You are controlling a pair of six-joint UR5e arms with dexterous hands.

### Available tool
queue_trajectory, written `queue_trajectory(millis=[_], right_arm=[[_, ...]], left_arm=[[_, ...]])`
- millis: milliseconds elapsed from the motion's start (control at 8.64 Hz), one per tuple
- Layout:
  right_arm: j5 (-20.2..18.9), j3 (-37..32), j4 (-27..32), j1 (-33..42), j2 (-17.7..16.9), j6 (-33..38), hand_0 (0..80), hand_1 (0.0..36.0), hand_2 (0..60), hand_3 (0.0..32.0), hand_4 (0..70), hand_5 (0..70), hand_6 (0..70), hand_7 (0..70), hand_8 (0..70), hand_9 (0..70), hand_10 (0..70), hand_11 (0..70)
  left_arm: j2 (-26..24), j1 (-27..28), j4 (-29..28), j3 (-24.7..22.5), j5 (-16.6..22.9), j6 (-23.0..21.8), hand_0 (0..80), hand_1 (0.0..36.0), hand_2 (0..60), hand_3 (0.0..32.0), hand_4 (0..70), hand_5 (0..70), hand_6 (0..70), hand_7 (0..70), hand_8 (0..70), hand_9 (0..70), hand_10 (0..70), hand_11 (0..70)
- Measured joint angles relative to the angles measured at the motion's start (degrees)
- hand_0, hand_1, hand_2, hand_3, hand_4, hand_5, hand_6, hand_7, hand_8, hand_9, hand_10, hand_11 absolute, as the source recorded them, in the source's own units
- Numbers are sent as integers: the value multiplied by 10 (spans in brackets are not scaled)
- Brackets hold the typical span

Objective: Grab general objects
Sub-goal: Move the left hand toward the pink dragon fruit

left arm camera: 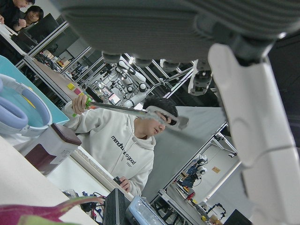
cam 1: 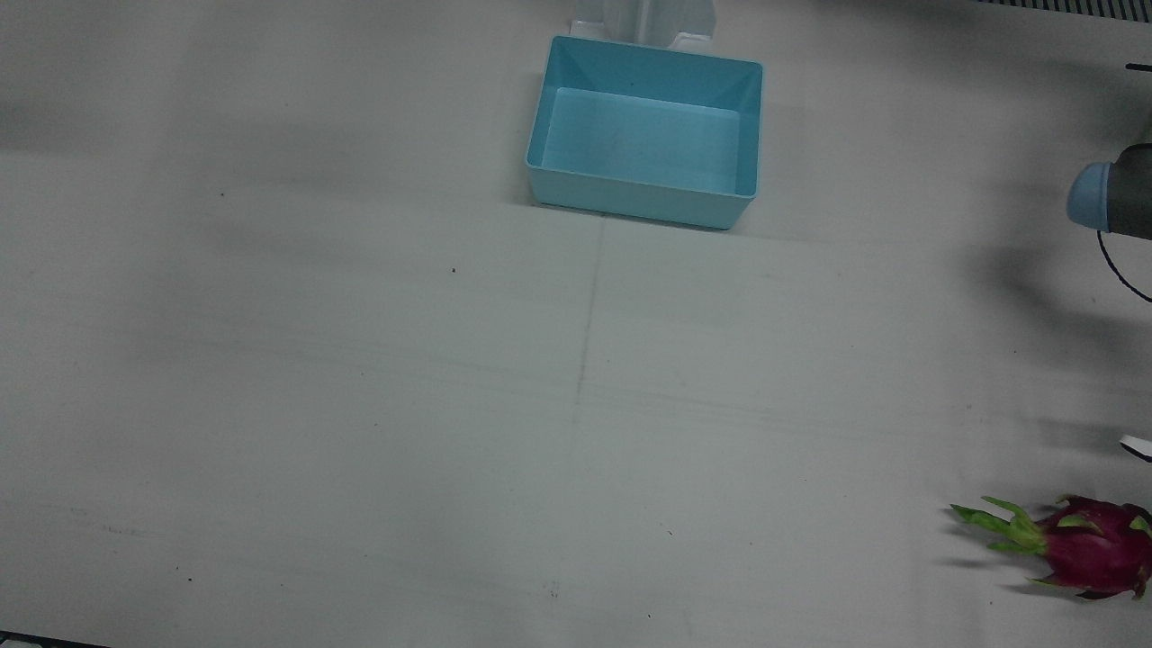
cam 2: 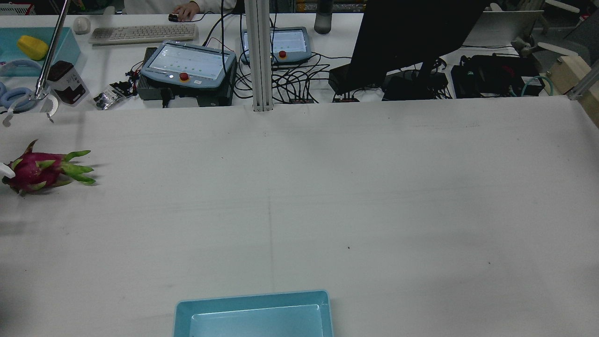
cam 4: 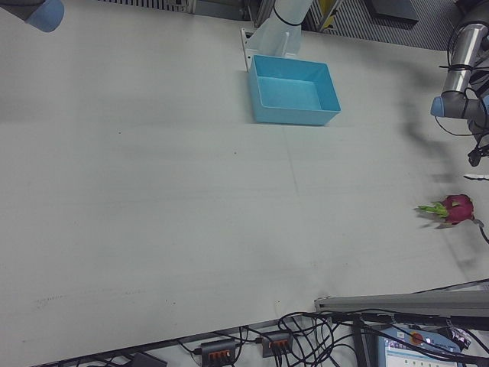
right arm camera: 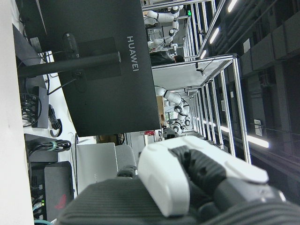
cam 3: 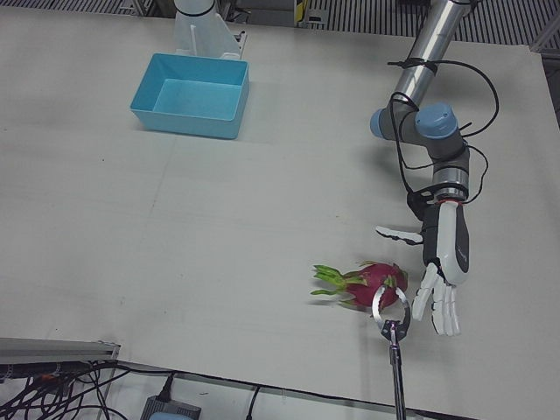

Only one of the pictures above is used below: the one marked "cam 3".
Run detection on aluminium frame corner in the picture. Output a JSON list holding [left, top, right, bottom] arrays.
[[531, 17, 560, 54]]

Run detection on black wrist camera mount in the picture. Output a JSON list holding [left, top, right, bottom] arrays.
[[406, 188, 434, 222]]

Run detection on pink dragon fruit green leaves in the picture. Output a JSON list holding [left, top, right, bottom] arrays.
[[310, 261, 410, 312]]

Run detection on aluminium profile rail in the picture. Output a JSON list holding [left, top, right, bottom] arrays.
[[0, 336, 122, 364]]

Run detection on tangle of black cables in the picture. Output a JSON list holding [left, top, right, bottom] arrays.
[[0, 358, 176, 420]]

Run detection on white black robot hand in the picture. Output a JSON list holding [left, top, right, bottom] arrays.
[[374, 201, 473, 337]]

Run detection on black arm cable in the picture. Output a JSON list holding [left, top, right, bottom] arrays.
[[387, 59, 500, 220]]

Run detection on black cable with plug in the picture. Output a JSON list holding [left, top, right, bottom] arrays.
[[244, 385, 263, 420]]

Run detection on grey power adapter box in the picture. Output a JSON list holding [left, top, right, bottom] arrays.
[[140, 395, 202, 420]]

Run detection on black power strip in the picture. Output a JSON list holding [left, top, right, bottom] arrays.
[[0, 360, 95, 382]]

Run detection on light blue plastic bin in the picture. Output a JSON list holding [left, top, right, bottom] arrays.
[[129, 52, 251, 141]]

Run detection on metal reacher grabber tool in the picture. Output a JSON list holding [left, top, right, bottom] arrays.
[[370, 286, 412, 420]]

